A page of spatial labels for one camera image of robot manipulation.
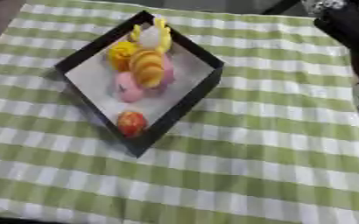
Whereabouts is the yellow orange toy fruit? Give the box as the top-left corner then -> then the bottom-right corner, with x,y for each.
106,40 -> 140,73

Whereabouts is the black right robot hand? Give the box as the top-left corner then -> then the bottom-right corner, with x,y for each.
311,0 -> 359,177

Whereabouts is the black stand leg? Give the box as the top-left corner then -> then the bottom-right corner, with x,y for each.
259,0 -> 302,16

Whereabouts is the peeled yellow toy banana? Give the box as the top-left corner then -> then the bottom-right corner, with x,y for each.
129,17 -> 175,55

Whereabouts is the black box with white inside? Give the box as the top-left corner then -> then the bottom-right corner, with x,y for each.
52,10 -> 226,158

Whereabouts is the orange striped toy croissant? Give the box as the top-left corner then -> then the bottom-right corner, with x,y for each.
127,49 -> 167,89

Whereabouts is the pink soft toy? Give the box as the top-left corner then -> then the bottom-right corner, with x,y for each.
112,54 -> 177,103

